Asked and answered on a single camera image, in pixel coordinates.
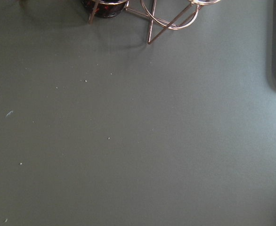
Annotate drink bottle top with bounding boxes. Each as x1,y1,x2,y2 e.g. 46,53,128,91
81,0,129,18

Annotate copper wire bottle rack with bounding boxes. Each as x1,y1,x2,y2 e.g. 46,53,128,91
87,0,221,45

